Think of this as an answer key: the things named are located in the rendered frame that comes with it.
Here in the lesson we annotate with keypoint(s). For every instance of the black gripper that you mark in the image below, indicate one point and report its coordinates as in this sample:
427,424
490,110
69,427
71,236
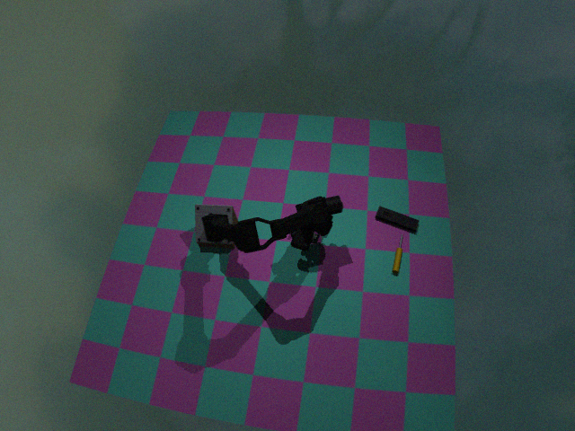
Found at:
302,239

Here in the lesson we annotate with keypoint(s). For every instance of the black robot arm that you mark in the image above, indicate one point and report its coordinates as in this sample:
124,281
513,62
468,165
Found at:
316,212

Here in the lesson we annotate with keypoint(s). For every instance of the yellow screwdriver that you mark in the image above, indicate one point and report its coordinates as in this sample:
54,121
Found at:
397,258

